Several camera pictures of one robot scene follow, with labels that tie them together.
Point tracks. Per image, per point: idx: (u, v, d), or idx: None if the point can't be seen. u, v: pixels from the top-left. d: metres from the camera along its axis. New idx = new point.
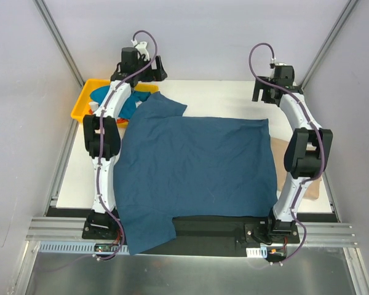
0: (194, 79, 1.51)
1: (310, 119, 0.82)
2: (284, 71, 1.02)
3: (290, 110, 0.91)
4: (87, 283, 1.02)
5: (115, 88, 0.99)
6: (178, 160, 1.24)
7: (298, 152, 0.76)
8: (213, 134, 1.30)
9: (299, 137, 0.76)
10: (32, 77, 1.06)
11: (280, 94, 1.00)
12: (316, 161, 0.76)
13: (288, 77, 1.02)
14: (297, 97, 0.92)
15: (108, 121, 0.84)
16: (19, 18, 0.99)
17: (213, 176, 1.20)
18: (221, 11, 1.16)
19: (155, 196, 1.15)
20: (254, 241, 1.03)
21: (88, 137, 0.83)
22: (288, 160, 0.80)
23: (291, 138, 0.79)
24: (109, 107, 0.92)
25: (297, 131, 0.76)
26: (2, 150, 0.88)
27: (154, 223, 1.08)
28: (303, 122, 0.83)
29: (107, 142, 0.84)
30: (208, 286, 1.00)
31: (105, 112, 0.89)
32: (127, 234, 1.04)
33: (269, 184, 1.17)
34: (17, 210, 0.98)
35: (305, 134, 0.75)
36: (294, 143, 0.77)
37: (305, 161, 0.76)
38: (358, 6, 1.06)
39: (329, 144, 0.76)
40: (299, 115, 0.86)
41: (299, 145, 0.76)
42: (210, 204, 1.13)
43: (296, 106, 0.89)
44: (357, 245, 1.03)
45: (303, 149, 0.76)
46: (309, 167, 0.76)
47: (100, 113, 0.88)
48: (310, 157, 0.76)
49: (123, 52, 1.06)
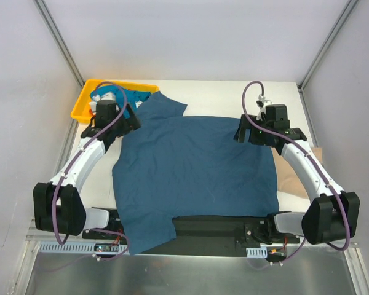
0: (194, 80, 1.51)
1: (328, 180, 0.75)
2: (279, 113, 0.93)
3: (301, 167, 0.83)
4: (87, 283, 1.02)
5: (83, 148, 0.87)
6: (178, 160, 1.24)
7: (322, 227, 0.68)
8: (213, 134, 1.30)
9: (323, 212, 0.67)
10: (31, 77, 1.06)
11: (280, 142, 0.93)
12: (340, 229, 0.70)
13: (283, 120, 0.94)
14: (305, 149, 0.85)
15: (64, 192, 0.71)
16: (19, 18, 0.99)
17: (213, 176, 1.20)
18: (221, 11, 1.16)
19: (155, 196, 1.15)
20: (254, 241, 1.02)
21: (39, 214, 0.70)
22: (309, 230, 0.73)
23: (311, 208, 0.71)
24: (71, 172, 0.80)
25: (319, 204, 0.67)
26: (1, 150, 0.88)
27: (154, 222, 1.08)
28: (321, 184, 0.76)
29: (64, 219, 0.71)
30: (208, 286, 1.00)
31: (64, 179, 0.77)
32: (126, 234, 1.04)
33: (269, 184, 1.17)
34: (17, 210, 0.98)
35: (329, 206, 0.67)
36: (317, 217, 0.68)
37: (332, 233, 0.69)
38: (358, 5, 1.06)
39: (355, 211, 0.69)
40: (313, 173, 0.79)
41: (323, 220, 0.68)
42: (210, 203, 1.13)
43: (305, 160, 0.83)
44: (357, 245, 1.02)
45: (328, 222, 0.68)
46: (333, 237, 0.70)
47: (58, 179, 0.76)
48: (335, 227, 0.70)
49: (98, 106, 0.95)
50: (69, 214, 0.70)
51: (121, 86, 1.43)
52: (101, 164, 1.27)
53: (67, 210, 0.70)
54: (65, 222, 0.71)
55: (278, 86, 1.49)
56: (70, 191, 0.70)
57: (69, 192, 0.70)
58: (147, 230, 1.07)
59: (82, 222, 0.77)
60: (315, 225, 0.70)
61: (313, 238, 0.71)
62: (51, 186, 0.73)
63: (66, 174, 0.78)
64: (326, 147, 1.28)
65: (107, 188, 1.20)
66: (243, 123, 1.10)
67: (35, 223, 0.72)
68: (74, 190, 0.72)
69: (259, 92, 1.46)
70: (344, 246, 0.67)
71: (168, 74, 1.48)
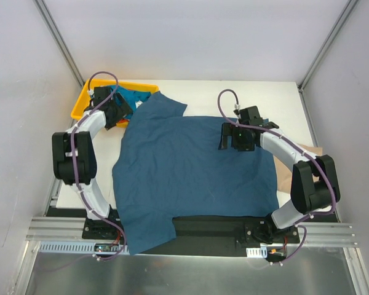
0: (194, 80, 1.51)
1: (302, 150, 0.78)
2: (251, 112, 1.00)
3: (278, 148, 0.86)
4: (87, 283, 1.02)
5: (88, 113, 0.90)
6: (178, 160, 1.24)
7: (307, 189, 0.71)
8: (213, 135, 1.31)
9: (304, 173, 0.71)
10: (31, 77, 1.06)
11: (257, 136, 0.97)
12: (326, 192, 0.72)
13: (256, 117, 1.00)
14: (277, 131, 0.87)
15: (79, 137, 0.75)
16: (19, 19, 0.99)
17: (213, 176, 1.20)
18: (221, 12, 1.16)
19: (155, 196, 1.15)
20: (254, 241, 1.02)
21: (58, 158, 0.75)
22: (299, 200, 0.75)
23: (294, 176, 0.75)
24: (82, 127, 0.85)
25: (298, 167, 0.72)
26: (1, 150, 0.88)
27: (154, 222, 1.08)
28: (297, 154, 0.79)
29: (80, 162, 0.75)
30: (208, 286, 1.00)
31: (77, 129, 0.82)
32: (126, 235, 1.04)
33: (268, 184, 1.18)
34: (16, 210, 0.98)
35: (307, 168, 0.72)
36: (301, 181, 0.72)
37: (318, 196, 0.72)
38: (357, 5, 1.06)
39: (333, 170, 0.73)
40: (288, 149, 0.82)
41: (306, 182, 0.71)
42: (209, 204, 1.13)
43: (280, 141, 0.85)
44: (357, 245, 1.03)
45: (312, 185, 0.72)
46: (322, 201, 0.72)
47: (72, 129, 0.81)
48: (321, 192, 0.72)
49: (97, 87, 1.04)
50: (87, 155, 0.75)
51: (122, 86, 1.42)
52: (101, 164, 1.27)
53: (83, 151, 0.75)
54: (82, 163, 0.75)
55: (278, 86, 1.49)
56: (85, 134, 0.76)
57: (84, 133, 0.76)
58: (147, 230, 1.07)
59: (95, 169, 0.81)
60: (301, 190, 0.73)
61: (303, 206, 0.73)
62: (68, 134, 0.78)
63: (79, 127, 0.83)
64: (326, 147, 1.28)
65: (107, 187, 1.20)
66: (224, 130, 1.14)
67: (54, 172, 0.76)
68: (87, 134, 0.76)
69: (259, 92, 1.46)
70: (333, 206, 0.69)
71: (168, 74, 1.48)
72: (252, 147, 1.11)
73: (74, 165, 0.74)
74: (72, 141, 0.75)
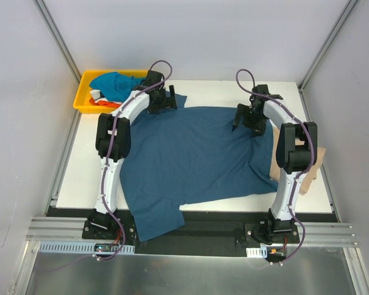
0: (195, 79, 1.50)
1: (293, 116, 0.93)
2: (261, 88, 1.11)
3: (275, 114, 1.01)
4: (87, 283, 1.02)
5: (134, 96, 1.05)
6: (182, 149, 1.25)
7: (288, 146, 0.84)
8: (214, 125, 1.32)
9: (288, 131, 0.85)
10: (31, 77, 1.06)
11: (262, 103, 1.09)
12: (306, 153, 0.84)
13: (265, 92, 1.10)
14: (278, 101, 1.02)
15: (120, 123, 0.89)
16: (19, 18, 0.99)
17: (216, 163, 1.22)
18: (220, 11, 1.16)
19: (163, 184, 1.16)
20: (254, 241, 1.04)
21: (99, 136, 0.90)
22: (281, 157, 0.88)
23: (280, 134, 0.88)
24: (126, 110, 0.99)
25: (285, 127, 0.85)
26: (1, 150, 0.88)
27: (163, 209, 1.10)
28: (288, 118, 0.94)
29: (116, 142, 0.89)
30: (208, 286, 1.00)
31: (121, 114, 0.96)
32: (137, 223, 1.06)
33: (262, 170, 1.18)
34: (17, 210, 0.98)
35: (292, 129, 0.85)
36: (283, 138, 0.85)
37: (298, 155, 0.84)
38: (357, 6, 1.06)
39: (314, 136, 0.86)
40: (283, 114, 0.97)
41: (288, 141, 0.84)
42: (214, 188, 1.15)
43: (278, 109, 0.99)
44: (357, 245, 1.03)
45: (293, 143, 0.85)
46: (300, 160, 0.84)
47: (117, 113, 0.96)
48: (301, 151, 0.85)
49: (150, 71, 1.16)
50: (123, 140, 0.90)
51: (119, 73, 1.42)
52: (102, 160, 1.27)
53: (121, 134, 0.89)
54: (117, 145, 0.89)
55: (278, 86, 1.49)
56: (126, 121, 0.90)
57: (124, 123, 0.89)
58: (158, 218, 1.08)
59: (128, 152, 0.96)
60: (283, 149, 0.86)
61: (283, 161, 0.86)
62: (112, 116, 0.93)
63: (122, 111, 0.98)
64: (326, 147, 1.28)
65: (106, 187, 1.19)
66: (238, 110, 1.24)
67: (95, 143, 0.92)
68: (126, 123, 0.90)
69: None
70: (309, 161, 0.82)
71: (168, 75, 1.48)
72: (261, 131, 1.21)
73: (110, 144, 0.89)
74: (114, 124, 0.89)
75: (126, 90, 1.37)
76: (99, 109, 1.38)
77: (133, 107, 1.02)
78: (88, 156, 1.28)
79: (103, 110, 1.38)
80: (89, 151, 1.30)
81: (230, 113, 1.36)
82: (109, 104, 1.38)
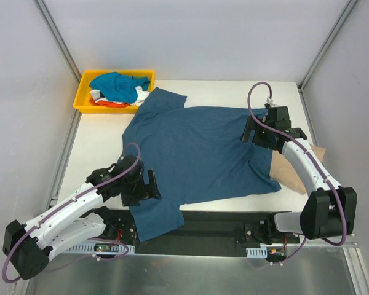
0: (195, 79, 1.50)
1: (326, 176, 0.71)
2: (280, 113, 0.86)
3: (299, 163, 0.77)
4: (88, 283, 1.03)
5: (75, 197, 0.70)
6: (182, 150, 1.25)
7: (320, 220, 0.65)
8: (214, 125, 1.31)
9: (320, 203, 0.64)
10: (31, 77, 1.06)
11: (281, 140, 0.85)
12: (339, 225, 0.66)
13: (285, 119, 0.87)
14: (303, 145, 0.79)
15: (23, 249, 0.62)
16: (19, 16, 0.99)
17: (216, 163, 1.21)
18: (220, 11, 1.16)
19: (162, 186, 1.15)
20: (254, 241, 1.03)
21: (5, 247, 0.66)
22: (306, 225, 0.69)
23: (308, 201, 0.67)
24: (46, 224, 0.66)
25: (317, 198, 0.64)
26: (1, 149, 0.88)
27: (163, 210, 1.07)
28: (318, 178, 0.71)
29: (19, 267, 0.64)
30: (208, 286, 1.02)
31: (36, 228, 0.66)
32: (137, 223, 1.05)
33: (262, 169, 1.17)
34: (16, 211, 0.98)
35: (325, 198, 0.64)
36: (314, 211, 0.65)
37: (329, 228, 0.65)
38: (357, 6, 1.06)
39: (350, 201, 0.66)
40: (310, 168, 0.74)
41: (320, 214, 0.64)
42: (214, 189, 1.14)
43: (304, 157, 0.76)
44: (357, 245, 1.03)
45: (326, 216, 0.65)
46: (332, 233, 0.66)
47: (31, 226, 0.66)
48: (333, 222, 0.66)
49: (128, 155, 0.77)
50: (24, 270, 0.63)
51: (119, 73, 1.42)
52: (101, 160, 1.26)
53: (22, 263, 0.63)
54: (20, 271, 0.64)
55: (278, 86, 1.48)
56: (29, 253, 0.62)
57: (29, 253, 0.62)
58: (157, 218, 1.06)
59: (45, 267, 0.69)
60: (312, 220, 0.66)
61: (309, 233, 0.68)
62: (24, 228, 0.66)
63: (40, 224, 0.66)
64: (326, 148, 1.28)
65: None
66: (248, 123, 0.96)
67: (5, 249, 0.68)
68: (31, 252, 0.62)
69: (259, 91, 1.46)
70: (342, 240, 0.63)
71: (168, 75, 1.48)
72: None
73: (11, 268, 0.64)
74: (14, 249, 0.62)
75: (126, 90, 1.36)
76: (99, 109, 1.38)
77: (59, 217, 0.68)
78: (89, 156, 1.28)
79: (103, 110, 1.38)
80: (89, 151, 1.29)
81: (231, 113, 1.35)
82: (109, 104, 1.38)
